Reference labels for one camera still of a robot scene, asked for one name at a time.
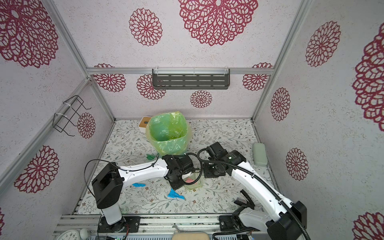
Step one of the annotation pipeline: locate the light green dustpan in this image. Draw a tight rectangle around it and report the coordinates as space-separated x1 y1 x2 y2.
183 173 204 190

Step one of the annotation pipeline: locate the blue paper scrap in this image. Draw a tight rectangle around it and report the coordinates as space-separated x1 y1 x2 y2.
133 183 146 188
168 189 186 201

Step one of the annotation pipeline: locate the green bin with bag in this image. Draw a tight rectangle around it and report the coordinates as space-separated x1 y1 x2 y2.
146 112 192 156

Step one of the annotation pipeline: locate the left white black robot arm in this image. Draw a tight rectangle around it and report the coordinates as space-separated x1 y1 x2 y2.
92 155 195 226

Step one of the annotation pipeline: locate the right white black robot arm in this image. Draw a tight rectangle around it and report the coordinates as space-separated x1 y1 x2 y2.
198 142 310 240

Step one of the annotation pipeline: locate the green paper scrap left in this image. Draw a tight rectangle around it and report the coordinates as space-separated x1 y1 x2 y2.
147 154 157 161

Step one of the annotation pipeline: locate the black stapler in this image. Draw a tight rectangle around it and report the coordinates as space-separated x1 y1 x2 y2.
234 189 255 210

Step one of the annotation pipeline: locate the white wooden-top tissue box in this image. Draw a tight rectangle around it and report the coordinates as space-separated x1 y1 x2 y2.
138 116 152 133

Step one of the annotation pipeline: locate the beige object at bottom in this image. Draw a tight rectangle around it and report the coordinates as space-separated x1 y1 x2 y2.
172 225 210 240

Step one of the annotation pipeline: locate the white round gauge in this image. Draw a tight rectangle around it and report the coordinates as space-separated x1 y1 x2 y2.
56 230 81 240

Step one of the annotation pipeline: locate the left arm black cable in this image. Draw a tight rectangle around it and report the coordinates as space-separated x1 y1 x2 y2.
83 152 204 208

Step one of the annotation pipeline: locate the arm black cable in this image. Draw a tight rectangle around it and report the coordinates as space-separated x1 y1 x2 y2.
83 152 204 208
196 147 311 240

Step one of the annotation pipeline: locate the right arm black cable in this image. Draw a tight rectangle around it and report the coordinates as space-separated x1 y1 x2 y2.
196 147 311 240

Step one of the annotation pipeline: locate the dark grey wall shelf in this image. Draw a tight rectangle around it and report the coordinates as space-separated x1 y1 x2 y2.
152 69 231 90

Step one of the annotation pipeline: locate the black wire wall rack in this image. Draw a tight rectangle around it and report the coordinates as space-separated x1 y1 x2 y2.
52 95 91 137

